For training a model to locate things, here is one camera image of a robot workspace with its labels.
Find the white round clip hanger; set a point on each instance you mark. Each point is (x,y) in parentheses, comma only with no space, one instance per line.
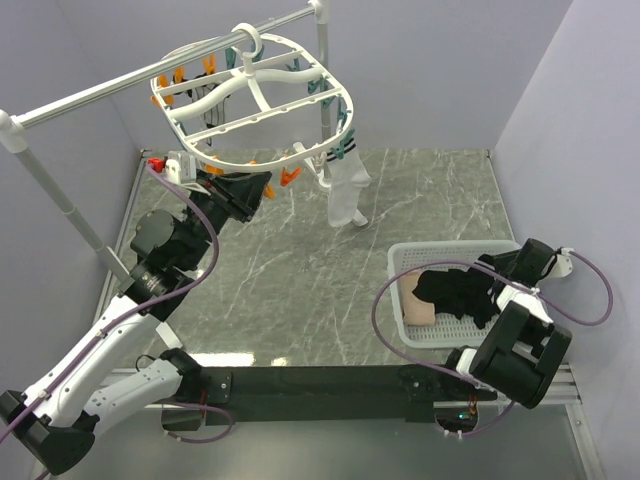
(258,97)

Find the clear clothespin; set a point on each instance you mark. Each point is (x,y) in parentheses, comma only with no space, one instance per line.
(314,164)

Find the beige cloth in basket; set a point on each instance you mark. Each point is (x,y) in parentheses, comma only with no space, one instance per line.
(415,311)

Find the orange pinched clothespin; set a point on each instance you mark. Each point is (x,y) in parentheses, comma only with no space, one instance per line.
(287,177)

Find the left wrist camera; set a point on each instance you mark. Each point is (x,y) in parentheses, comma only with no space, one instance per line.
(178,168)

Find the teal clothespin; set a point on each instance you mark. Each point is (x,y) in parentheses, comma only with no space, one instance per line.
(295,66)
(230,58)

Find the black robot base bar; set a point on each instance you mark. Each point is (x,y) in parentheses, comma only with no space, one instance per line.
(275,394)

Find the teal clothespin left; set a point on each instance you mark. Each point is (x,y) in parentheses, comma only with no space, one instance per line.
(230,58)

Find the orange clothespin holding sock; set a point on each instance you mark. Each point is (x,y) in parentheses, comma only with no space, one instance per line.
(269,192)

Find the teal clothespin being pinched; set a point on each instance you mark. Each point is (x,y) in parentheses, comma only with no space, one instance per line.
(346,145)

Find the white sock black cuff stripes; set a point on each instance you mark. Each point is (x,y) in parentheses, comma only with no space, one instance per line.
(348,177)

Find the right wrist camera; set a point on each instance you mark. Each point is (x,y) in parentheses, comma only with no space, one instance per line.
(560,265)

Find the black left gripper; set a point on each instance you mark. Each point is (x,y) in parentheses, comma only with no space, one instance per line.
(245,201)

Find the teal clothespin front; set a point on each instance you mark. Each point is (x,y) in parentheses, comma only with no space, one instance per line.
(295,66)

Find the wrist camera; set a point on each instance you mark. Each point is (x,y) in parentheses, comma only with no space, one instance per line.
(178,168)
(560,265)

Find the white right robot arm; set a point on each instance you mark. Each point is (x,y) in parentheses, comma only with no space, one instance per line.
(524,349)

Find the white plastic laundry basket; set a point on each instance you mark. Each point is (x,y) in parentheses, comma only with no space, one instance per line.
(448,332)

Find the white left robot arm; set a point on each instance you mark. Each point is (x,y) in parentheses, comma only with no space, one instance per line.
(59,418)

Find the white metal drying rack stand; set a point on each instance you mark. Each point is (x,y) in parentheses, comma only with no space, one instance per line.
(307,26)

